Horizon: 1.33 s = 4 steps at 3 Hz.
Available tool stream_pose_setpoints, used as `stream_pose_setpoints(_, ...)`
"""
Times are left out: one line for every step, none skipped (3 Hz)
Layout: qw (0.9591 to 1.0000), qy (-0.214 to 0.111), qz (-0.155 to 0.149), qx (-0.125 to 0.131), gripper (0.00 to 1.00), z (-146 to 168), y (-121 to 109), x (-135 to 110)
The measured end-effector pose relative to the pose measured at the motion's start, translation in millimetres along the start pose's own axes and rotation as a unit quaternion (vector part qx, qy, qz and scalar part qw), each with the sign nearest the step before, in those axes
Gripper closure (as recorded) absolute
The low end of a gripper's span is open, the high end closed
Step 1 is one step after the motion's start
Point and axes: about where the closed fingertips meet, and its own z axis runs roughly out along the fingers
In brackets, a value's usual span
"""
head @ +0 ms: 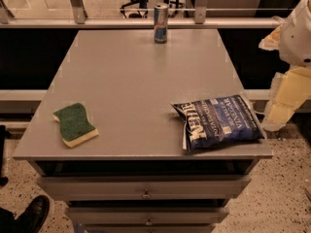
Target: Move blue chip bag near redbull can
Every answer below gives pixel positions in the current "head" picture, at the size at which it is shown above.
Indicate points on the blue Kettle chip bag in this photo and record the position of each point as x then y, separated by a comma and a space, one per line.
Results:
218, 121

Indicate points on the grey top drawer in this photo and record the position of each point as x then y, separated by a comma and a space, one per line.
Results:
144, 188

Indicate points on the green and yellow sponge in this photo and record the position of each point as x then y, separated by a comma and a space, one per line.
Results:
75, 127

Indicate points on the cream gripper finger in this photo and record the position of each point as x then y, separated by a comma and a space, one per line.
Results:
287, 93
271, 41

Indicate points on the grey bottom drawer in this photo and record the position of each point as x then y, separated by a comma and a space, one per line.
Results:
151, 229

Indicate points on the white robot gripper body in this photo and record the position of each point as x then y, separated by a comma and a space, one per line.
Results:
296, 39

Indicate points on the Red Bull can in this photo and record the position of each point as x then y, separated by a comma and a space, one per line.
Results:
161, 23

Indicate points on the grey drawer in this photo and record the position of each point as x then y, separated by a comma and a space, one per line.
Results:
147, 216
151, 229
144, 188

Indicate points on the metal railing with glass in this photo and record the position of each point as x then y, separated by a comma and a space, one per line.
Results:
60, 14

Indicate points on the grey middle drawer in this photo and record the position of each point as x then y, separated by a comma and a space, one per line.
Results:
147, 216

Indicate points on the black office chair base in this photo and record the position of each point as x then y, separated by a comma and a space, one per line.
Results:
136, 2

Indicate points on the black leather shoe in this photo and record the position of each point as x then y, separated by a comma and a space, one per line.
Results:
34, 216

